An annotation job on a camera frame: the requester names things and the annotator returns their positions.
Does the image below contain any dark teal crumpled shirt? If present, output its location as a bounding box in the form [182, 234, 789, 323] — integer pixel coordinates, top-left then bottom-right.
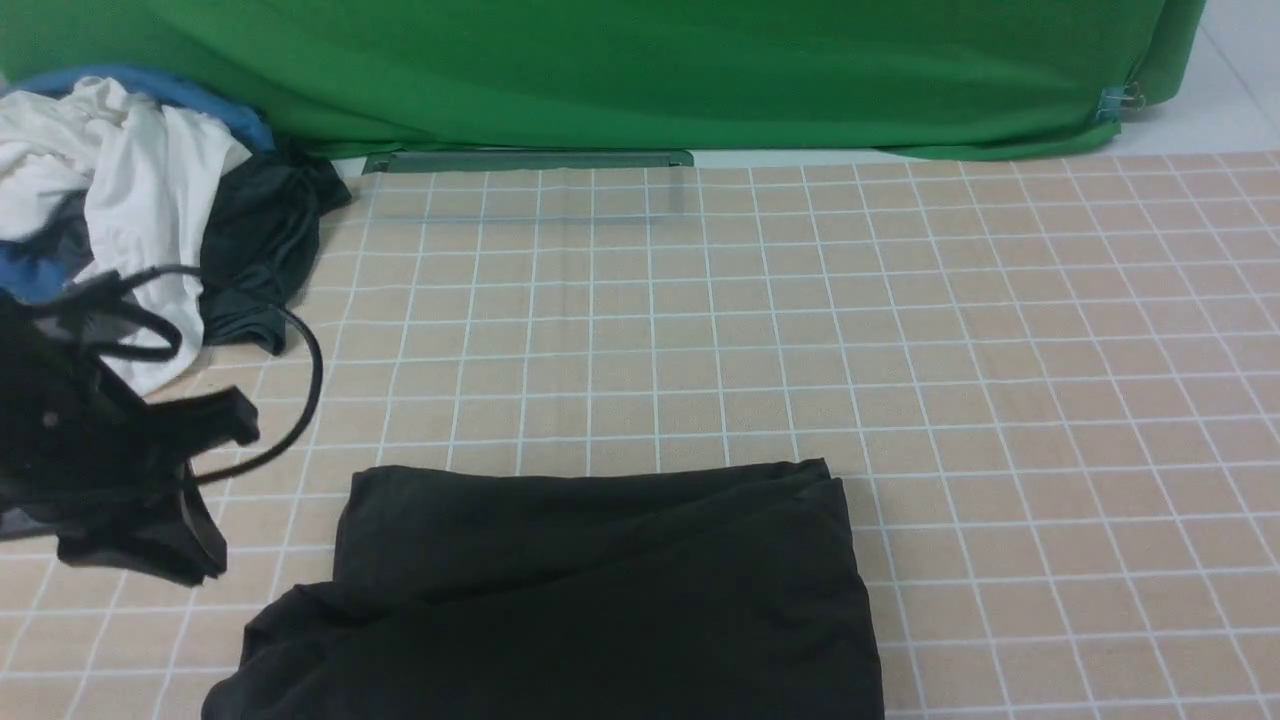
[3, 141, 352, 365]

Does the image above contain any gray metal bar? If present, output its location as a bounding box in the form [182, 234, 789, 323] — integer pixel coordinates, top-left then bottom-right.
[361, 149, 695, 176]

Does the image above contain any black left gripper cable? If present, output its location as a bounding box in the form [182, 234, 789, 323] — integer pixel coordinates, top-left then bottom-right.
[60, 265, 325, 486]

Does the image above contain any white crumpled shirt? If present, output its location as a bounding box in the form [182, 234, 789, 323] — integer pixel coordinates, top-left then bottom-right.
[0, 77, 253, 398]

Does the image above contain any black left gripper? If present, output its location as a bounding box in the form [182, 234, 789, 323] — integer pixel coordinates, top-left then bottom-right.
[3, 297, 260, 588]

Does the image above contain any dark gray long-sleeve shirt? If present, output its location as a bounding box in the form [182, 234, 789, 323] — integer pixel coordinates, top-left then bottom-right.
[201, 459, 884, 719]

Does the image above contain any green backdrop cloth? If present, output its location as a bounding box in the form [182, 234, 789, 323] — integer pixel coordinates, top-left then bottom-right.
[3, 1, 1204, 161]

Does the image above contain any blue binder clip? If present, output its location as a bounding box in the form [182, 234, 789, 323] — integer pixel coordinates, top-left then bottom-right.
[1094, 82, 1147, 123]

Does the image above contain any blue crumpled garment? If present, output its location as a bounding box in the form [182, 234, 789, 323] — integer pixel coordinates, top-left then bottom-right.
[0, 65, 276, 306]

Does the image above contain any beige checkered tablecloth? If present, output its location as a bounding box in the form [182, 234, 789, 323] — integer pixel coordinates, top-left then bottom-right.
[3, 151, 1279, 719]

